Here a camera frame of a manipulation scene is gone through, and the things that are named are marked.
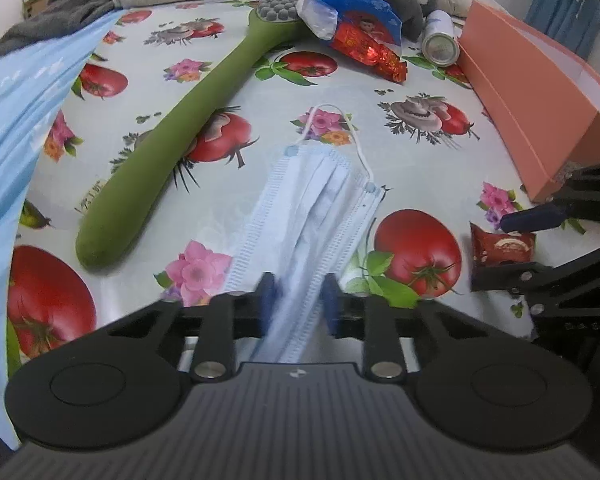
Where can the blue curtain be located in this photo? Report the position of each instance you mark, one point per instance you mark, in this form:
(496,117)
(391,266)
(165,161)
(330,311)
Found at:
(572,23)

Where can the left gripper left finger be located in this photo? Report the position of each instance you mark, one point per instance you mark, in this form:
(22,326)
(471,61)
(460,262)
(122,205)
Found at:
(227,318)

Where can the light blue bedsheet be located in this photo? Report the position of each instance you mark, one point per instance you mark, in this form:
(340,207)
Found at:
(34,81)

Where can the small red snack packet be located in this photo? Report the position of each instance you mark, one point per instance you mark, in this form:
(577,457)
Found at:
(493,249)

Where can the white spray can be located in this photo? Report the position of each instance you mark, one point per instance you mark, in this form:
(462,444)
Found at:
(439,44)

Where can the wooden nightstand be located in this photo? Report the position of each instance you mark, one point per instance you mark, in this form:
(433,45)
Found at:
(33,7)

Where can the blue face mask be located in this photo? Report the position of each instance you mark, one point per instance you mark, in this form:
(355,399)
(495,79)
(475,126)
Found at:
(314,210)

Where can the dark grey blanket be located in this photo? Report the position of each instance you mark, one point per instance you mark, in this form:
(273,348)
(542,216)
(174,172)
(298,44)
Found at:
(60,18)

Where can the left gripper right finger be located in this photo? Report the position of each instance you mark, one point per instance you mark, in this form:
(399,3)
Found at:
(367,318)

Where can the red foil snack wrapper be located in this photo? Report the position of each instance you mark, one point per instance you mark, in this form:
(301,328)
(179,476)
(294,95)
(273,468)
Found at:
(364,49)

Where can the pink cardboard box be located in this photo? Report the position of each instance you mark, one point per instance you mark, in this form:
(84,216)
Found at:
(544,99)

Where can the blue red snack bag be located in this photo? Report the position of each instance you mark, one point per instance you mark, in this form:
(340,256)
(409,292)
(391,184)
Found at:
(374,17)

